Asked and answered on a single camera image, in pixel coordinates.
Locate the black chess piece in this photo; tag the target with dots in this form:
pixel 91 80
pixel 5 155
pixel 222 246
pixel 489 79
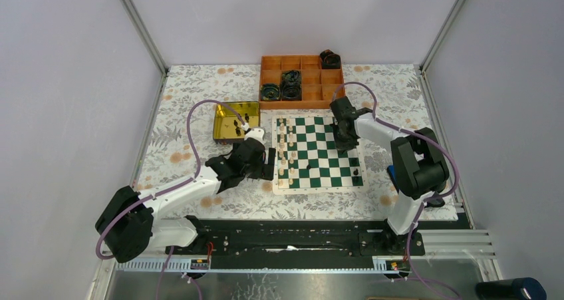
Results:
pixel 358 183

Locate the black tape roll behind tray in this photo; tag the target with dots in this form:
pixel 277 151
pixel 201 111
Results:
pixel 330 60

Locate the dark grey cloth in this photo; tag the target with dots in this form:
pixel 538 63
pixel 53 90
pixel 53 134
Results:
pixel 435 202

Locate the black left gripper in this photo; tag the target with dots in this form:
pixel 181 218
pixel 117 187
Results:
pixel 266 171

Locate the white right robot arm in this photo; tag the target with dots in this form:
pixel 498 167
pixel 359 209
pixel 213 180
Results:
pixel 419 170

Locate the green white chess board mat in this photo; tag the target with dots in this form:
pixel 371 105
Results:
pixel 331 172

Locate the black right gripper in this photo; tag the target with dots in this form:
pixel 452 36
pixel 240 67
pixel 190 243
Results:
pixel 343 147

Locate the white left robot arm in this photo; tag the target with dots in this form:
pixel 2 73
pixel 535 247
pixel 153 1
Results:
pixel 134 223

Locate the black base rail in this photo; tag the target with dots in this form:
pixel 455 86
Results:
pixel 297 244

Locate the orange wooden compartment tray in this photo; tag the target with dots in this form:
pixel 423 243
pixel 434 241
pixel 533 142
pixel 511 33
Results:
pixel 319 86

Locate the black tape roll in tray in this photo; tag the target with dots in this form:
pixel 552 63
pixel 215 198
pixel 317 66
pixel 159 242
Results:
pixel 291 77
pixel 291 91
pixel 270 92

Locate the white chess pieces row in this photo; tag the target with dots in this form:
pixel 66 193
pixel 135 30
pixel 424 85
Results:
pixel 286 152

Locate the blue cloth pouch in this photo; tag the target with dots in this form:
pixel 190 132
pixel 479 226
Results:
pixel 391 174

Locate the gold metal tin box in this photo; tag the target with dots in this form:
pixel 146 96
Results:
pixel 223 128

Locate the floral table cloth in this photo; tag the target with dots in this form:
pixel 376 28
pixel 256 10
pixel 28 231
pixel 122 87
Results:
pixel 182 136

